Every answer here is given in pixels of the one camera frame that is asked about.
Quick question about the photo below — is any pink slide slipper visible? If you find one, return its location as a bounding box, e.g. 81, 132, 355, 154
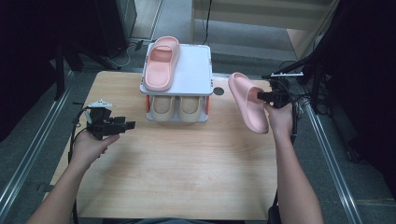
227, 72, 271, 135
143, 35, 181, 92

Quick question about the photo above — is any black cabinet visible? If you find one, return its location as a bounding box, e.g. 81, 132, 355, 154
92, 0, 138, 59

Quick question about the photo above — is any white cable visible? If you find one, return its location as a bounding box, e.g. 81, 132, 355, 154
106, 40, 150, 68

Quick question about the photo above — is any person's left hand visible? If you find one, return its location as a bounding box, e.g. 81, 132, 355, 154
69, 128, 121, 170

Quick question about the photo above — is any beige wooden platform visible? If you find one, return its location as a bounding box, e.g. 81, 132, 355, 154
191, 0, 339, 60

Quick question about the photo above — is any dark curtain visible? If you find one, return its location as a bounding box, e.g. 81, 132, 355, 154
323, 0, 396, 200

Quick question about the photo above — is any black metal stand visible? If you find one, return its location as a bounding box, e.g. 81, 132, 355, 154
52, 40, 85, 101

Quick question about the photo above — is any black tripod stand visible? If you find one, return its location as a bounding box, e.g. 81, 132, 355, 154
261, 31, 335, 115

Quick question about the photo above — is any thin hanging black cable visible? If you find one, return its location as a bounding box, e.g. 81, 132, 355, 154
201, 0, 213, 46

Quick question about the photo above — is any metal floor rail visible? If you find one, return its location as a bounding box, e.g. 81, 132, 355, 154
0, 69, 76, 216
303, 99, 365, 224

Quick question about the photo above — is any person's right hand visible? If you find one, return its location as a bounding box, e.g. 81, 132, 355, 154
263, 102, 294, 143

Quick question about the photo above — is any cream clog shoe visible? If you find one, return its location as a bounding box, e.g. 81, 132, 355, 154
177, 95, 204, 123
149, 95, 177, 122

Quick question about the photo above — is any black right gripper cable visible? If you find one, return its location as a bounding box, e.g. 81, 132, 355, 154
288, 92, 303, 147

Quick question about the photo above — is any white two-tier shoe rack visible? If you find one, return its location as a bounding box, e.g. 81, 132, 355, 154
139, 42, 215, 124

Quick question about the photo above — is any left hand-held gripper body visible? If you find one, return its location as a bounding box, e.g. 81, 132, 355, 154
84, 98, 126, 141

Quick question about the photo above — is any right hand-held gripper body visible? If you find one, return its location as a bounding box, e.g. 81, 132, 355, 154
267, 71, 305, 110

